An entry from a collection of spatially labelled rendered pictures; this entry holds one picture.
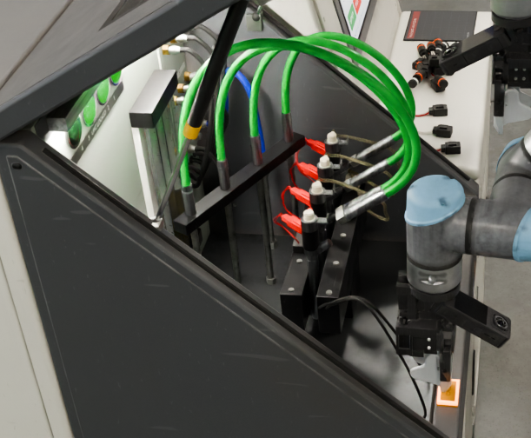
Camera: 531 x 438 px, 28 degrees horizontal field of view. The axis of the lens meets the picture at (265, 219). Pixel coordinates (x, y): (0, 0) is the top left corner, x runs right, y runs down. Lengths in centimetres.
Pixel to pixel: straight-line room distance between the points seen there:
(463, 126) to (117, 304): 98
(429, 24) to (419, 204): 126
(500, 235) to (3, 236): 65
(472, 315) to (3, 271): 65
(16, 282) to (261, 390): 37
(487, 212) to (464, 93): 94
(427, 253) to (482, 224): 9
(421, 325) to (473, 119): 79
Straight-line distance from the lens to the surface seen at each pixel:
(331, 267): 183
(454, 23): 261
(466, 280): 185
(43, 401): 166
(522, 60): 165
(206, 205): 180
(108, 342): 152
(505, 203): 141
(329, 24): 203
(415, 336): 152
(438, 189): 140
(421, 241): 141
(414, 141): 162
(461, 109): 226
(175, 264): 139
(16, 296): 152
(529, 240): 139
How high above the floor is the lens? 211
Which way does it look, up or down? 35 degrees down
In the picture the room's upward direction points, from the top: 6 degrees counter-clockwise
